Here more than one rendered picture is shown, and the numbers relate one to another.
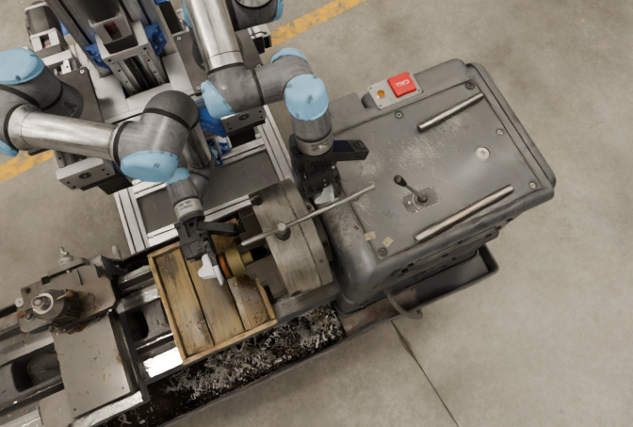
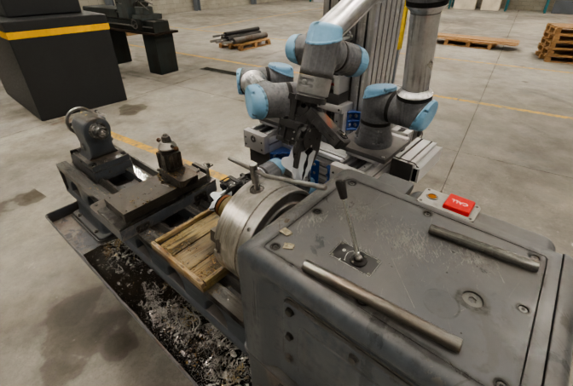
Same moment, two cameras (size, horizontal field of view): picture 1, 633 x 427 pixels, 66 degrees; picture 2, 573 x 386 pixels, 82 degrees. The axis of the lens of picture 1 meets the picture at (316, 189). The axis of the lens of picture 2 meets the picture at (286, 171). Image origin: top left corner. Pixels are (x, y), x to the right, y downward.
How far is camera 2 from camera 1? 91 cm
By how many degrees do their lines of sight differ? 52
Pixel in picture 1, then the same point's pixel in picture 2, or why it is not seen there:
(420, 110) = (451, 227)
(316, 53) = not seen: hidden behind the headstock
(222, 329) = (185, 256)
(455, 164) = (426, 275)
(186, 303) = (199, 229)
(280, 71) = not seen: hidden behind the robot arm
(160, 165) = (255, 95)
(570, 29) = not seen: outside the picture
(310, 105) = (315, 26)
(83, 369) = (136, 192)
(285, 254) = (240, 199)
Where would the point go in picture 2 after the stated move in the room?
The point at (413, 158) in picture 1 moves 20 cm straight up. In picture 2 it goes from (394, 237) to (413, 157)
